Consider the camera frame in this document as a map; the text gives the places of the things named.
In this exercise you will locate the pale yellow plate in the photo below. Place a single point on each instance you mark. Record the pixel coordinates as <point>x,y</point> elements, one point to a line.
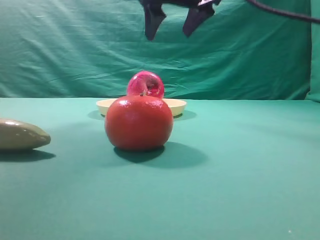
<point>176,106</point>

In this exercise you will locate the dark red apple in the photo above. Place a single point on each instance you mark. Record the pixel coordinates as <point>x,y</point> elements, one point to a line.
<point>146,83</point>

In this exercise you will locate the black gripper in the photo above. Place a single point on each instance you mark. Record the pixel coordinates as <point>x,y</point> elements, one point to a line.
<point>199,11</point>

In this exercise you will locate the red-orange round fruit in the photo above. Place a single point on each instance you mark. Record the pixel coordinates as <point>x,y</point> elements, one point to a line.
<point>138,123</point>

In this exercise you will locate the beige-green elongated fruit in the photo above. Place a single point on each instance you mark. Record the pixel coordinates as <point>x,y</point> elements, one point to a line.
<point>17,135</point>

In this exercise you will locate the green backdrop cloth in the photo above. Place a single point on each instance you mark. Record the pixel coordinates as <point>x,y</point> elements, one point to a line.
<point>91,48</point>

